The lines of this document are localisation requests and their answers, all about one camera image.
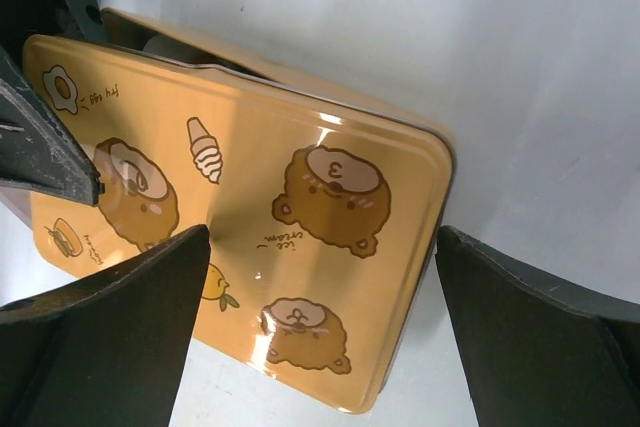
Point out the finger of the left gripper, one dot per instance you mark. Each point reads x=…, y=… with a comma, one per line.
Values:
x=38, y=153

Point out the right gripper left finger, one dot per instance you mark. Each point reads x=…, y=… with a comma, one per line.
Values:
x=108, y=349

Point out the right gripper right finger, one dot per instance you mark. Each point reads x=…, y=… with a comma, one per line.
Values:
x=536, y=349

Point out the gold cookie tin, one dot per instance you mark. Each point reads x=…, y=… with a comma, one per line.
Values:
x=131, y=30

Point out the steel tin lid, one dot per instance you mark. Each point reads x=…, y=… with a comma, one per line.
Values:
x=321, y=214

